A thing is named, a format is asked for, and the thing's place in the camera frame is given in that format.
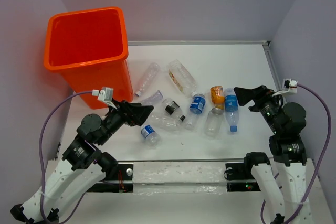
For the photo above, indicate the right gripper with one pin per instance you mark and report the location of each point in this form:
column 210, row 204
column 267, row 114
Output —
column 261, row 92

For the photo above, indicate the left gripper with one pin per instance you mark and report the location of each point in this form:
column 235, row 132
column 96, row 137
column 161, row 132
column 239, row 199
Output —
column 134, row 113

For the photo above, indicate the crushed clear purple bottle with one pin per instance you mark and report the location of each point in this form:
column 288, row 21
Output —
column 154, row 99

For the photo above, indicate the small blue label bottle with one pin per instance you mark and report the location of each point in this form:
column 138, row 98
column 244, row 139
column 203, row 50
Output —
column 150, row 136

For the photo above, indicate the orange label bottle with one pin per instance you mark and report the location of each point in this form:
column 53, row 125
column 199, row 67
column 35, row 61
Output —
column 217, row 96

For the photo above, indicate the black label bottle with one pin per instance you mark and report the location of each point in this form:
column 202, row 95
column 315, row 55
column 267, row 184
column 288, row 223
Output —
column 173, row 109

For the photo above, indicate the clear jar bottle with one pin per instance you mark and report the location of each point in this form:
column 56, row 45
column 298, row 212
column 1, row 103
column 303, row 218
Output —
column 213, row 122

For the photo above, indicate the blue label bottle white cap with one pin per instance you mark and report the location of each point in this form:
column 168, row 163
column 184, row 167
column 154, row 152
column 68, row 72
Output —
column 195, row 110

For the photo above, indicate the clear bottle white cap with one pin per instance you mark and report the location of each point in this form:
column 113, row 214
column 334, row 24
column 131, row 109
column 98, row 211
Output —
column 146, row 79

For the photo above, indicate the large clear juice bottle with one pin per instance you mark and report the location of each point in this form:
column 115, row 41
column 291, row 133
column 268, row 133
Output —
column 182, row 78

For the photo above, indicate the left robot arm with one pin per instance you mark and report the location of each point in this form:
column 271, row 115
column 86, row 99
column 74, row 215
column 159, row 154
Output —
column 82, row 164

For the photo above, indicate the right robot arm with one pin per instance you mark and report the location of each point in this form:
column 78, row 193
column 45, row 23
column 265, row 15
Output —
column 283, row 194

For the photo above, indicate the orange plastic bin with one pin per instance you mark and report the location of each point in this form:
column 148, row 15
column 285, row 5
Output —
column 89, row 49

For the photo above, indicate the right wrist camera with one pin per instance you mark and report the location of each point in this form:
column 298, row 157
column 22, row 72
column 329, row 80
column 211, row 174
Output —
column 289, row 87

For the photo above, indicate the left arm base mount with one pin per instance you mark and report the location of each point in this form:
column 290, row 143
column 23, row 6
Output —
column 118, row 181

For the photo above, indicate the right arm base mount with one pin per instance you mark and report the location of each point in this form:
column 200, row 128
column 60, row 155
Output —
column 239, row 179

